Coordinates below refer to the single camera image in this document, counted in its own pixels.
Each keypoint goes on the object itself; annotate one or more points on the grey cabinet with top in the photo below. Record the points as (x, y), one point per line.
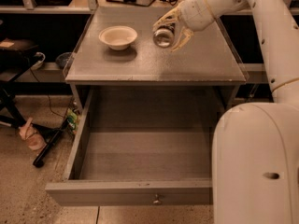
(207, 58)

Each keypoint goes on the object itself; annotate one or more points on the dark bowl on shelf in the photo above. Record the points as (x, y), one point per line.
(64, 59)

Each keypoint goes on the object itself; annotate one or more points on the green packet on floor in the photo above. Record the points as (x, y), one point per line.
(72, 119)

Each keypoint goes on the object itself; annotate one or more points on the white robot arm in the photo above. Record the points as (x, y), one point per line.
(255, 149)

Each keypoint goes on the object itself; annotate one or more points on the white bowl on shelf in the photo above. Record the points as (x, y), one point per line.
(40, 58)

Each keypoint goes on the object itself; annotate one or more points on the open grey top drawer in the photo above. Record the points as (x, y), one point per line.
(133, 143)

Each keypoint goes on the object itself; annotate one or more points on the white paper bowl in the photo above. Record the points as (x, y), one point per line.
(118, 37)

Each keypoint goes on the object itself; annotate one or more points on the metal drawer knob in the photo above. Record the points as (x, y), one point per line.
(157, 200)

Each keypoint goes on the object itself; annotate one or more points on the black tube on floor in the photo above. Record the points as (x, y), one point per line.
(53, 136)

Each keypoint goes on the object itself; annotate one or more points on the pink plastic object on floor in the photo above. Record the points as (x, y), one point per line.
(31, 136)

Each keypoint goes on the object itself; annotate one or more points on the black chair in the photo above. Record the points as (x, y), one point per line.
(16, 57)

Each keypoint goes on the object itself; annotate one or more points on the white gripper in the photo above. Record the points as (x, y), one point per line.
(194, 14)

